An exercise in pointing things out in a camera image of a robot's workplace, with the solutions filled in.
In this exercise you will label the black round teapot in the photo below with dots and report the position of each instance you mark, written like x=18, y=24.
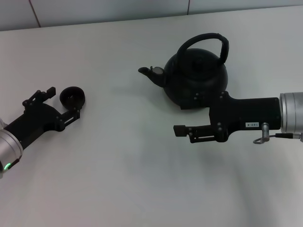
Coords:
x=196, y=78

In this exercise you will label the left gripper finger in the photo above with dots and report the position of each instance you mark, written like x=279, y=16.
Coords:
x=50, y=92
x=73, y=116

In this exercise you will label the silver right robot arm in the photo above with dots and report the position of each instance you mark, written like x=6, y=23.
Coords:
x=292, y=113

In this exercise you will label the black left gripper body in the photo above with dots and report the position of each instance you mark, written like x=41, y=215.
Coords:
x=40, y=118

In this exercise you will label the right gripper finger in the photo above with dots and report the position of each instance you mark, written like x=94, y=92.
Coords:
x=198, y=100
x=180, y=130

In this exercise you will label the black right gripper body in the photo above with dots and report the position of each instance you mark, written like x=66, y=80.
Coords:
x=246, y=113

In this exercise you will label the small black teacup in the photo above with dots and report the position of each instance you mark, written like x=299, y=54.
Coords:
x=71, y=93

